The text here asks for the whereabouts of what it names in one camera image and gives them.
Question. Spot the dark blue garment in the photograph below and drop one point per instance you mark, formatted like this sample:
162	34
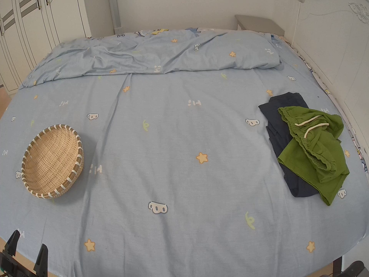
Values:
274	117

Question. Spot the pale blue quilt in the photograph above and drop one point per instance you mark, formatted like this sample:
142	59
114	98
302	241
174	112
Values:
173	53

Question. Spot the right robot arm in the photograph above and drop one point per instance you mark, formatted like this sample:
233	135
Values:
356	270

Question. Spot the round woven basket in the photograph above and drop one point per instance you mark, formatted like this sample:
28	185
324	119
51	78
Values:
49	160

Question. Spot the grey bedside table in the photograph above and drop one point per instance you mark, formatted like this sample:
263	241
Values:
256	22

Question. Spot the white wardrobe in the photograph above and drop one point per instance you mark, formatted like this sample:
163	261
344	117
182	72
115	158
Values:
28	24

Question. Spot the green shorts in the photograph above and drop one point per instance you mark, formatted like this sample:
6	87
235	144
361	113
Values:
302	160

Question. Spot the bed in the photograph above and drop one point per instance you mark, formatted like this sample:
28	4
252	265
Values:
173	154

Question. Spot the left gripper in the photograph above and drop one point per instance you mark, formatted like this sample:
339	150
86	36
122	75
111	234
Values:
14	268

